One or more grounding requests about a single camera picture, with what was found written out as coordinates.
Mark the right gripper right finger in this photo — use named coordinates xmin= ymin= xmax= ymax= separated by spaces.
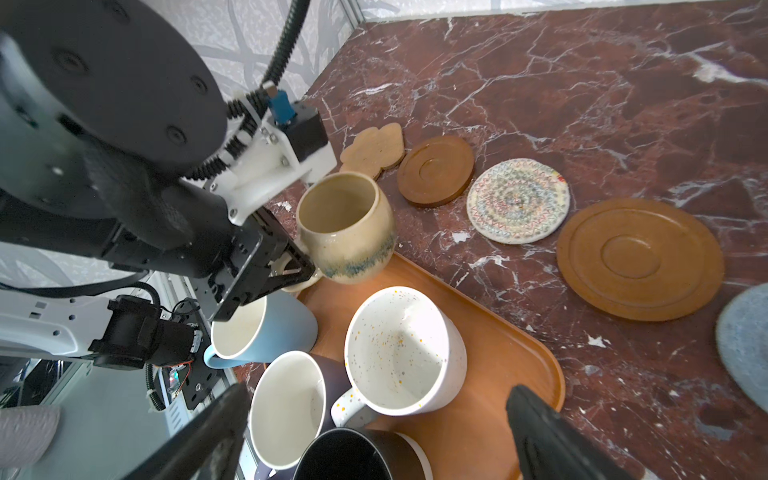
xmin=506 ymin=384 xmax=632 ymax=480

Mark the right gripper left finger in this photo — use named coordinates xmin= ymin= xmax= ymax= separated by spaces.
xmin=126 ymin=383 xmax=249 ymax=479

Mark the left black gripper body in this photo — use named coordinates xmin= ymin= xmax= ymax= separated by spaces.
xmin=191 ymin=207 xmax=316 ymax=322

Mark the beige glazed mug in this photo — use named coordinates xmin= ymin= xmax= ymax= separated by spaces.
xmin=282 ymin=172 xmax=397 ymax=294

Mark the flower-shaped cork coaster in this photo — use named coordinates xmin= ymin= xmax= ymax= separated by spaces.
xmin=340 ymin=122 xmax=405 ymax=180

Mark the dark round wooden coaster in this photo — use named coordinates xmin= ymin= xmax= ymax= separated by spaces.
xmin=397 ymin=136 xmax=475 ymax=207

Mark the round wooden saucer coaster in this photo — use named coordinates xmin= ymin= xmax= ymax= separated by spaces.
xmin=556 ymin=198 xmax=725 ymax=322

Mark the grey round felt coaster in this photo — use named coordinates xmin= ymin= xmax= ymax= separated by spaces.
xmin=716 ymin=283 xmax=767 ymax=412

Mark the woven multicolour round coaster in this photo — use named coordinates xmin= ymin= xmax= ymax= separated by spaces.
xmin=466 ymin=158 xmax=571 ymax=245

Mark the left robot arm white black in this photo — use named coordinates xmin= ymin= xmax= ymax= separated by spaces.
xmin=1 ymin=1 xmax=335 ymax=370

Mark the light blue mug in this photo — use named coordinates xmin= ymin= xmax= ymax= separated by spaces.
xmin=203 ymin=291 xmax=318 ymax=369

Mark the orange rectangular tray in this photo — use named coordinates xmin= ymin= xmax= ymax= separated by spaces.
xmin=297 ymin=254 xmax=565 ymax=479

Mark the purple mug white inside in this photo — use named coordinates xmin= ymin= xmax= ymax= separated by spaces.
xmin=248 ymin=351 xmax=350 ymax=479

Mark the black mug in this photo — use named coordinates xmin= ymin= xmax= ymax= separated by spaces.
xmin=294 ymin=427 xmax=434 ymax=480

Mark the white speckled mug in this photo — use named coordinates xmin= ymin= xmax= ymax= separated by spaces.
xmin=331 ymin=286 xmax=468 ymax=428

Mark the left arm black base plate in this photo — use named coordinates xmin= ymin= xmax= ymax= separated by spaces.
xmin=153 ymin=355 xmax=224 ymax=410

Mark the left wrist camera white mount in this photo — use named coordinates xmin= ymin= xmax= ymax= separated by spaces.
xmin=206 ymin=81 xmax=337 ymax=226

